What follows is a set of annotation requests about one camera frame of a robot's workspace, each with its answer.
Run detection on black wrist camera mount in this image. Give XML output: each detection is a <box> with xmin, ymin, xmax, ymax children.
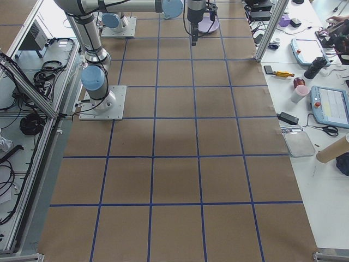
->
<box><xmin>205</xmin><ymin>1</ymin><xmax>218</xmax><ymax>22</ymax></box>

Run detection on yellow handled tool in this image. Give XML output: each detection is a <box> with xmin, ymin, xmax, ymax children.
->
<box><xmin>273</xmin><ymin>71</ymin><xmax>294</xmax><ymax>78</ymax></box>

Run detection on teach pendant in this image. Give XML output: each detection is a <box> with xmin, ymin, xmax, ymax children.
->
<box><xmin>290</xmin><ymin>38</ymin><xmax>330</xmax><ymax>67</ymax></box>
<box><xmin>310</xmin><ymin>86</ymin><xmax>348</xmax><ymax>129</ymax></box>

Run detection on purple plastic object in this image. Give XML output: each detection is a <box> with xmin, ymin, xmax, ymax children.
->
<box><xmin>279</xmin><ymin>15</ymin><xmax>291</xmax><ymax>27</ymax></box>

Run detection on cardboard tube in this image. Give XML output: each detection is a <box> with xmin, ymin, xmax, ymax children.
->
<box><xmin>316</xmin><ymin>134</ymin><xmax>348</xmax><ymax>163</ymax></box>

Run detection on aluminium frame post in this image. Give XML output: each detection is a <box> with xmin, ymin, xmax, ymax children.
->
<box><xmin>255</xmin><ymin>0</ymin><xmax>289</xmax><ymax>62</ymax></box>

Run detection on grey control box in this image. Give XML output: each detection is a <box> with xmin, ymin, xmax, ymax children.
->
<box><xmin>15</xmin><ymin>20</ymin><xmax>48</xmax><ymax>58</ymax></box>

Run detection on lilac round plate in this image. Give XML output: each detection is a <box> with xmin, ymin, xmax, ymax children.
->
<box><xmin>198</xmin><ymin>16</ymin><xmax>219</xmax><ymax>34</ymax></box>

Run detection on black handled scissors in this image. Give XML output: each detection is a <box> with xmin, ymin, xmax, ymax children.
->
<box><xmin>311</xmin><ymin>126</ymin><xmax>339</xmax><ymax>137</ymax></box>

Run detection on black power adapter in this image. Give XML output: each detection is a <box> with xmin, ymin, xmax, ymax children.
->
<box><xmin>277</xmin><ymin>112</ymin><xmax>299</xmax><ymax>125</ymax></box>

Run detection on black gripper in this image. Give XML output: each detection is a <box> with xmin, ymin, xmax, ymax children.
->
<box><xmin>187</xmin><ymin>0</ymin><xmax>205</xmax><ymax>46</ymax></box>

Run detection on lower teach pendant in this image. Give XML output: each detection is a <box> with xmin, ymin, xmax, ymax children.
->
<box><xmin>310</xmin><ymin>86</ymin><xmax>348</xmax><ymax>129</ymax></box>

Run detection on clear lidded plastic box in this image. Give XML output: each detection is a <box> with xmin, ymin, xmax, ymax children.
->
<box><xmin>280</xmin><ymin>125</ymin><xmax>315</xmax><ymax>158</ymax></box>

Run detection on coiled black cable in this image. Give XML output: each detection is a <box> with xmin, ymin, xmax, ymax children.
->
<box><xmin>19</xmin><ymin>111</ymin><xmax>45</xmax><ymax>136</ymax></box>

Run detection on black water bottle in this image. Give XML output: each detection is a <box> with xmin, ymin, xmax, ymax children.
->
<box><xmin>304</xmin><ymin>57</ymin><xmax>327</xmax><ymax>79</ymax></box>

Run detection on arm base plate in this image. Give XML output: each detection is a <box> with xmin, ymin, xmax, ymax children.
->
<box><xmin>101</xmin><ymin>14</ymin><xmax>137</xmax><ymax>38</ymax></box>
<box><xmin>79</xmin><ymin>85</ymin><xmax>127</xmax><ymax>121</ymax></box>

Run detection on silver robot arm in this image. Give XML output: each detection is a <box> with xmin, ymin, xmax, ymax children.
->
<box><xmin>55</xmin><ymin>1</ymin><xmax>184</xmax><ymax>114</ymax></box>
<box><xmin>101</xmin><ymin>1</ymin><xmax>207</xmax><ymax>46</ymax></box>

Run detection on pink lidded white cup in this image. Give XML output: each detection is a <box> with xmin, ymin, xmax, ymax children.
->
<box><xmin>290</xmin><ymin>85</ymin><xmax>310</xmax><ymax>103</ymax></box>

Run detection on upper teach pendant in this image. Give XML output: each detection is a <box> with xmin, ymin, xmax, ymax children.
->
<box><xmin>290</xmin><ymin>38</ymin><xmax>330</xmax><ymax>67</ymax></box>

